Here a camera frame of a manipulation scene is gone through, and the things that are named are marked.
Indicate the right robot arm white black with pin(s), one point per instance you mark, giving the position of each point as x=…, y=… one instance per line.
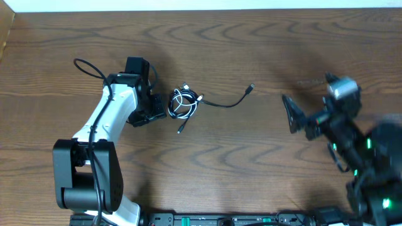
x=373, y=157

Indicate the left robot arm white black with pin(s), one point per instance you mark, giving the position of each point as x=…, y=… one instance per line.
x=87, y=173

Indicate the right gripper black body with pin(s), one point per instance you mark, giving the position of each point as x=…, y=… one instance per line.
x=317, y=125

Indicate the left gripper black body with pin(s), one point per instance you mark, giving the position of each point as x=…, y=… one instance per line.
x=154, y=108

